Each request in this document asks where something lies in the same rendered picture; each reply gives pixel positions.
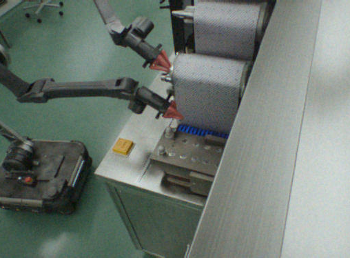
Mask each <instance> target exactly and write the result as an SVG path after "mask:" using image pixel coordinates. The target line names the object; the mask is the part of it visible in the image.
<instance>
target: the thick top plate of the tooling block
mask: <svg viewBox="0 0 350 258"><path fill-rule="evenodd" d="M173 133H174V136H173V137H172V138H166V137H165V131H164V132H163V134H162V136H161V138H160V139H159V140H158V144H157V145H156V147H155V149H154V151H153V152H152V154H151V157H150V161H151V166H152V168H156V169H159V170H163V171H165V172H172V173H174V174H178V175H181V176H184V177H188V178H189V175H190V172H191V171H192V172H199V173H201V174H204V175H208V176H211V177H214V176H215V174H216V171H217V169H218V165H219V164H220V158H221V157H222V154H223V151H224V149H225V146H222V145H216V144H212V143H207V142H205V137H202V136H198V135H193V134H190V133H187V132H182V131H175V132H173ZM160 145H164V146H165V149H166V151H167V156H166V157H164V158H160V157H159V156H158V147H159V146H160Z"/></svg>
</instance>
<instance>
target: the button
mask: <svg viewBox="0 0 350 258"><path fill-rule="evenodd" d="M133 145H134V143H133V141H131V140H129V139H124V138H118V140H117V142H116V144H115V145H114V147H113V148H112V151H113V152H117V153H119V154H122V155H126V156H127V154H128V153H129V151H130V150H131V147H132V146H133Z"/></svg>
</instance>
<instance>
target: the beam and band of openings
mask: <svg viewBox="0 0 350 258"><path fill-rule="evenodd" d="M321 7H322V0H277V2H276V4H275V6H274V11H273V13H272V16H271V19H270V21H269V23H268V26H267V31H266V33H265V35H264V38H263V41H262V43H261V45H260V50H259V53H258V56H257V57H256V61H255V63H254V68H253V70H252V72H251V75H250V77H249V81H248V83H247V87H246V90H245V93H244V95H243V97H242V100H241V103H240V107H239V109H238V112H237V114H236V117H235V119H234V124H233V126H232V129H231V132H230V134H229V137H228V139H227V144H226V146H225V149H224V151H223V154H222V157H221V158H220V164H219V165H218V169H217V171H216V174H215V176H214V179H213V184H212V186H211V188H210V191H209V194H208V196H207V199H206V203H205V206H204V208H203V211H202V213H201V216H200V219H199V222H198V225H197V227H196V231H195V233H194V236H193V238H192V243H191V246H190V247H189V250H188V253H187V255H186V258H281V251H282V243H283V239H284V235H285V228H286V224H287V216H288V208H289V201H290V196H291V189H292V186H293V181H294V173H295V165H296V158H297V154H298V146H299V143H300V136H301V131H302V120H303V116H304V111H305V104H306V100H307V93H308V85H309V77H310V73H311V66H312V62H313V54H314V50H315V42H316V35H317V30H318V23H319V19H320V12H321Z"/></svg>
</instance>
